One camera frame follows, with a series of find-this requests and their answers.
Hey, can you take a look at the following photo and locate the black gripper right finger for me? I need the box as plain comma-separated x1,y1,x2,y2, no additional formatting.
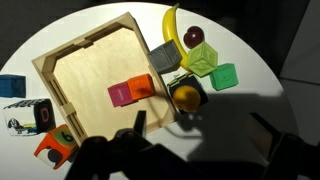
248,112,320,180

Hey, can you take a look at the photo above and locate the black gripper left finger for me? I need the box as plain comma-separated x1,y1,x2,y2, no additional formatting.
66,110,208,180

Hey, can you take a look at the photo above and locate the yellow lemon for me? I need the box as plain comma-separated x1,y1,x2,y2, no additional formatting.
172,85,202,113

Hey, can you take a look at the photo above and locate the octagonal wooden box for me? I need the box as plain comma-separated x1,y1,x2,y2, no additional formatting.
31,11,179,146

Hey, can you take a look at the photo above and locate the orange fabric cube number 6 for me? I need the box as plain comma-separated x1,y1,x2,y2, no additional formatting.
33,124,81,171

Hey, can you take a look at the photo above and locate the pink cube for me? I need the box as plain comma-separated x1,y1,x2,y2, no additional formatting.
107,81,134,108

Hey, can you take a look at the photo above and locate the orange plastic cube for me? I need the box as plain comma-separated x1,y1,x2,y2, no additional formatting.
126,73,156,102

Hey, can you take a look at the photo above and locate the black fabric cube letter D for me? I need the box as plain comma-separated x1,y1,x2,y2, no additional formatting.
3,98,57,137

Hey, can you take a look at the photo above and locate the blue cube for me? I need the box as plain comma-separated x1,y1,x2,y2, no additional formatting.
0,73,27,99

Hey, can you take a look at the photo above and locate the black cube with patterned edge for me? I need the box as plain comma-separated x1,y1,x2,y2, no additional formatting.
166,72,210,114

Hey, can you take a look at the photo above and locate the grey cube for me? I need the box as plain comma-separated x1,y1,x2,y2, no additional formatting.
147,39,183,75

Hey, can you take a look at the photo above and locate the light green cube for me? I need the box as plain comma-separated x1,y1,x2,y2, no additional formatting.
186,41,219,78

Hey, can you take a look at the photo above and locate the yellow banana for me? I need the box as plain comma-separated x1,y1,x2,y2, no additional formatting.
162,3,193,73

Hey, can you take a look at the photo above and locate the dark red plum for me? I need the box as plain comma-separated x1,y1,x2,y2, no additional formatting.
183,25,206,50

